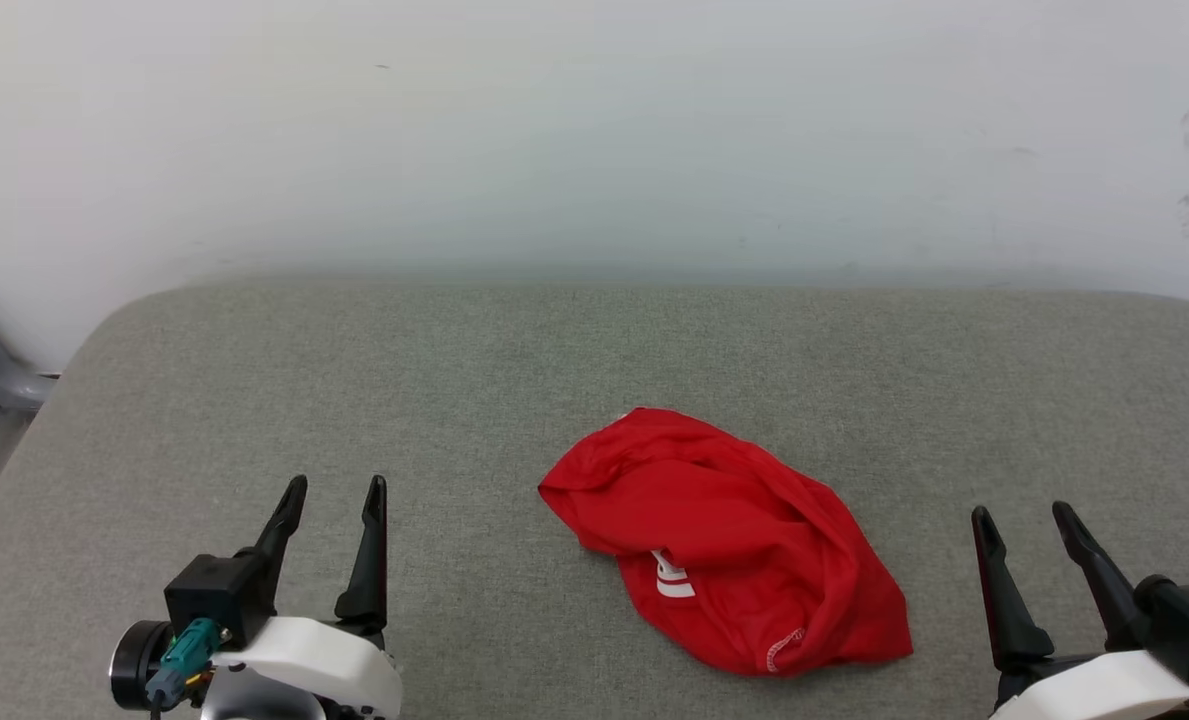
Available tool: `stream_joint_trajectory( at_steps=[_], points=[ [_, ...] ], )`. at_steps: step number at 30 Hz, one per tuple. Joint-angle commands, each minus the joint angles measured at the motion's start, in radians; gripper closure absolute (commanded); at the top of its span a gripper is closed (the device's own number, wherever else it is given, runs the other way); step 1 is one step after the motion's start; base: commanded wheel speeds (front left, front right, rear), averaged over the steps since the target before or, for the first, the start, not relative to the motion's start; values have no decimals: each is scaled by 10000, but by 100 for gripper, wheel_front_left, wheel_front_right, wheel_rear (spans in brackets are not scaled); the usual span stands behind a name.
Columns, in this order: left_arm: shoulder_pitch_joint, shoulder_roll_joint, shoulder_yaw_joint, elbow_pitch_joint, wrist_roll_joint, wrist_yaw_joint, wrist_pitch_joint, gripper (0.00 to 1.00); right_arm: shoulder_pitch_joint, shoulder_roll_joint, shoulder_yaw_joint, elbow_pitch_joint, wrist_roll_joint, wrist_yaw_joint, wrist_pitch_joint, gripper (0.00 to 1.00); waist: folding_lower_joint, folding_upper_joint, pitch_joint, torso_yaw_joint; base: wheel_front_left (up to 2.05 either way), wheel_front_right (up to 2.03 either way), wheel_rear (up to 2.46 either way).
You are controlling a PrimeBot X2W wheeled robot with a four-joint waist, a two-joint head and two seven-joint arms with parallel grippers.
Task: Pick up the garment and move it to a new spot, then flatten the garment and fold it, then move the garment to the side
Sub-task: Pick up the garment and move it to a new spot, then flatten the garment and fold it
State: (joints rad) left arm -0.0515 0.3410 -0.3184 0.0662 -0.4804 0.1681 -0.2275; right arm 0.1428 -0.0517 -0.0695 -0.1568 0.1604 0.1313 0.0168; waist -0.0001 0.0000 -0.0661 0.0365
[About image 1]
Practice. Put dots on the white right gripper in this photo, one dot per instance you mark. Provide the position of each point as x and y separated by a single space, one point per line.
1104 690

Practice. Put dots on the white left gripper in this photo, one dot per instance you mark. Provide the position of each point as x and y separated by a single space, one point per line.
324 665

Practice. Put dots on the red garment with white print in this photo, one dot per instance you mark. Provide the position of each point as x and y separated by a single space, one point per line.
734 530

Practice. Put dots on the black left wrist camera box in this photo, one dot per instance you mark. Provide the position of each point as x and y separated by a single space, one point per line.
216 595

